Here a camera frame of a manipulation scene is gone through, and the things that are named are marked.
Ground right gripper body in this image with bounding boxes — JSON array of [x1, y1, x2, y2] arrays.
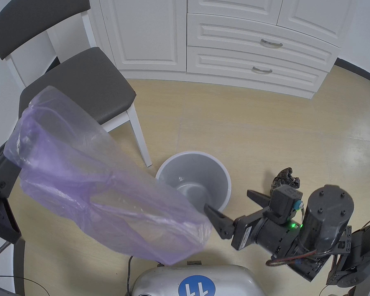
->
[[231, 210, 301, 255]]

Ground white chair dark grey seat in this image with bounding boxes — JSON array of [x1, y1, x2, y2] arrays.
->
[[0, 0, 152, 168]]

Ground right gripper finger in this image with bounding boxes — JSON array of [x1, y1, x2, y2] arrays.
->
[[247, 190, 273, 209], [203, 203, 235, 239]]

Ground black cable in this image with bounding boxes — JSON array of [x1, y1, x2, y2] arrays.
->
[[127, 255, 135, 294]]

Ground purple plastic bag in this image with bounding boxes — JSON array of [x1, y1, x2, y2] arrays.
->
[[3, 86, 213, 266]]

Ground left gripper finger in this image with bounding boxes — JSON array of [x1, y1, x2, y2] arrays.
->
[[0, 144, 21, 198]]

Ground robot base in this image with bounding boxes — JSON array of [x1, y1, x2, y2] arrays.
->
[[133, 259, 266, 296]]

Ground white wardrobe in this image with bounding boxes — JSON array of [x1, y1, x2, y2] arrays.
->
[[86, 0, 361, 100]]

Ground white trash bin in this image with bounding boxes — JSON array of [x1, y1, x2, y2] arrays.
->
[[155, 152, 232, 213]]

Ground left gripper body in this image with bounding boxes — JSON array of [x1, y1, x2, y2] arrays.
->
[[0, 190, 22, 245]]

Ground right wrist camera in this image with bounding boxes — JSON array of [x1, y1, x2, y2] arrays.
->
[[269, 186, 303, 225]]

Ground crumpled black plastic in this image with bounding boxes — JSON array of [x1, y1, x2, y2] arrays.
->
[[270, 167, 301, 197]]

